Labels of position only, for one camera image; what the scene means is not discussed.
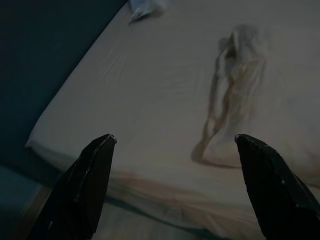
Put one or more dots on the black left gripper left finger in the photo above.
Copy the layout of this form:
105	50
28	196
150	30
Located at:
80	190

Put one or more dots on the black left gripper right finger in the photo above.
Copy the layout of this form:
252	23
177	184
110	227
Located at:
277	195

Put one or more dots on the white pillow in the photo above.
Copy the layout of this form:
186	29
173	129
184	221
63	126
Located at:
252	100

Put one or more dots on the blue upholstered headboard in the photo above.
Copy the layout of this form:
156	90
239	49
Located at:
37	62

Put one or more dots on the white blue crumpled cloth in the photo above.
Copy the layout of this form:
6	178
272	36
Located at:
143	8

